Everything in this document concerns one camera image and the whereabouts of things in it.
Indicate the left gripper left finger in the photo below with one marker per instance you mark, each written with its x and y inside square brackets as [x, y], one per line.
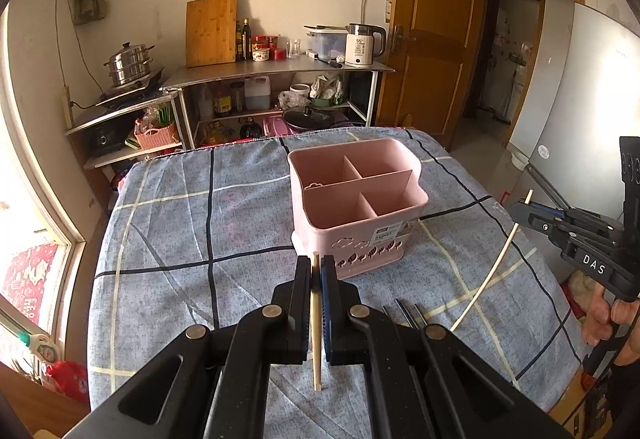
[211, 383]

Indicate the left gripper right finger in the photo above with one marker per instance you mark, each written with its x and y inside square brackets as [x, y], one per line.
[422, 383]

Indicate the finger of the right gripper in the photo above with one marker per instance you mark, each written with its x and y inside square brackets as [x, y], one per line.
[558, 233]
[536, 211]

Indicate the pale cream chopstick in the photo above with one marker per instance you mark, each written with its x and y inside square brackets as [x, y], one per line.
[491, 272]

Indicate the light wooden chopstick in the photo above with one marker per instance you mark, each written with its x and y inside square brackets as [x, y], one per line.
[316, 322]

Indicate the metal kitchen shelf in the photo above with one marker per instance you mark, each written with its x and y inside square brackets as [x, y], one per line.
[206, 103]

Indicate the person right hand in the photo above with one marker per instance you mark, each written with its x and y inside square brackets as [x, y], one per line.
[600, 317]

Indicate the white refrigerator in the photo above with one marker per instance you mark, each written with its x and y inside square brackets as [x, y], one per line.
[576, 160]

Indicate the blue checked tablecloth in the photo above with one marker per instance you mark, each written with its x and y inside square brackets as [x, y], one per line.
[203, 237]

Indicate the pink plastic utensil basket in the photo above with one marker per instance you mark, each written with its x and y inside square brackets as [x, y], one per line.
[357, 202]

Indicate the wooden door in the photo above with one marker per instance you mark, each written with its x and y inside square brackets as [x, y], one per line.
[433, 51]

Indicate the pink small basket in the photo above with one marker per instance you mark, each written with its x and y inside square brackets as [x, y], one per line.
[149, 137]

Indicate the white electric kettle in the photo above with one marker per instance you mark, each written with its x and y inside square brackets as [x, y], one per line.
[364, 43]

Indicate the black frying pan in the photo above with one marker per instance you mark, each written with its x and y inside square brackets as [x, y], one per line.
[307, 118]

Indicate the clear storage box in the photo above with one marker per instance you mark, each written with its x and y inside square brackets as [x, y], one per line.
[327, 42]

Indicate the white plastic jug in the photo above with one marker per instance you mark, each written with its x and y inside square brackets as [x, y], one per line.
[257, 93]

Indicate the black gas stove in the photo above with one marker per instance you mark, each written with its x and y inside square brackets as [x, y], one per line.
[136, 88]

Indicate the red lidded jar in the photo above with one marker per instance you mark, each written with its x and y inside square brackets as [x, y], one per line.
[263, 47]

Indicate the stainless steel steamer pot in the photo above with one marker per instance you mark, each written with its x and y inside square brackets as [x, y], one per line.
[129, 64]

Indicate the dark sauce bottle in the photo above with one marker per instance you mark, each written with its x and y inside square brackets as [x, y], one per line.
[246, 40]

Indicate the wooden cutting board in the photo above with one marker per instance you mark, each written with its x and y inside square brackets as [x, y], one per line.
[210, 32]

